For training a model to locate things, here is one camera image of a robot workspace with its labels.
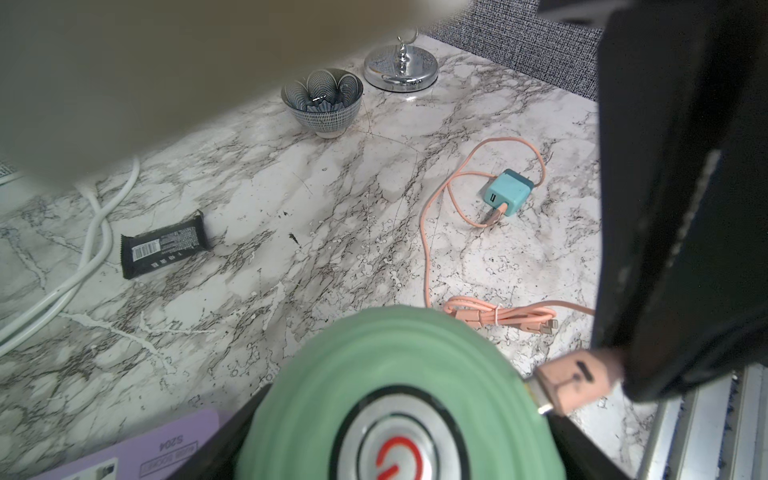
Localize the teal USB wall charger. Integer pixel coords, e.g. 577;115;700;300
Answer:
483;169;534;217

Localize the purple power strip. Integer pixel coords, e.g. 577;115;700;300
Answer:
38;409;232;480

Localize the white power strip cable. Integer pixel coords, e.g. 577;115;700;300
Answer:
0;155;142;359

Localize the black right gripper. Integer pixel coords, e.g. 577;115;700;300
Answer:
538;1;767;402

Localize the blue patterned ceramic bowl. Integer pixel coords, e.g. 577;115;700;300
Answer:
281;68;364;139

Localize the pink USB charging cable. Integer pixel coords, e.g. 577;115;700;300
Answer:
419;136;628;418

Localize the black snack bar wrapper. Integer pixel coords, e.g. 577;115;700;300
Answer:
120;210;211;280

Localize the aluminium front rail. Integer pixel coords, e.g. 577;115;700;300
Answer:
637;364;767;479

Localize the chrome stand with yellow cups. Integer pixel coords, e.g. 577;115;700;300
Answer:
363;29;439;93

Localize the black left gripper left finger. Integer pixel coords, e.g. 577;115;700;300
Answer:
169;383;272;480

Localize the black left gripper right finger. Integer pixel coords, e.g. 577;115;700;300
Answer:
547;415;630;480

